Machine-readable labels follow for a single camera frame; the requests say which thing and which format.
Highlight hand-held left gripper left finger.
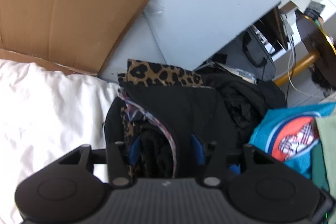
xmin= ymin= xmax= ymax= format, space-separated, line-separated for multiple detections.
xmin=58 ymin=138 xmax=140 ymax=187

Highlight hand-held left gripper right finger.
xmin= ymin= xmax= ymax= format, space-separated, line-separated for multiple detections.
xmin=190 ymin=133 xmax=277 ymax=187

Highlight black drawstring pants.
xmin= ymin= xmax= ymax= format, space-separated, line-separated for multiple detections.
xmin=104 ymin=82 xmax=238 ymax=179

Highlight leopard print garment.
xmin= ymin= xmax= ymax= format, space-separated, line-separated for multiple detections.
xmin=117 ymin=59 xmax=204 ymax=178

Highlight black clothes pile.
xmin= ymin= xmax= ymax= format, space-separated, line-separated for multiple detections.
xmin=202 ymin=73 xmax=287 ymax=151

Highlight blue cartoon print cloth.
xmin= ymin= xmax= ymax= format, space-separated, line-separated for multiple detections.
xmin=248 ymin=103 xmax=336 ymax=180

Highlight bear print blanket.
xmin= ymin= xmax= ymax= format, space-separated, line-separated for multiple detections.
xmin=0 ymin=59 xmax=122 ymax=224

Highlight green cloth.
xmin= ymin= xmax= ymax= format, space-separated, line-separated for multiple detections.
xmin=311 ymin=109 xmax=336 ymax=193

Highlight round table with gold rim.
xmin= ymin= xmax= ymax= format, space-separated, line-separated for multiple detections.
xmin=273 ymin=10 xmax=336 ymax=86

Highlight wide folded cardboard sheet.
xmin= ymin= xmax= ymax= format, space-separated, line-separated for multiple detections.
xmin=0 ymin=0 xmax=160 ymax=77

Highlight white cable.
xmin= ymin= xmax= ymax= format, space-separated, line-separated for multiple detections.
xmin=286 ymin=35 xmax=322 ymax=96

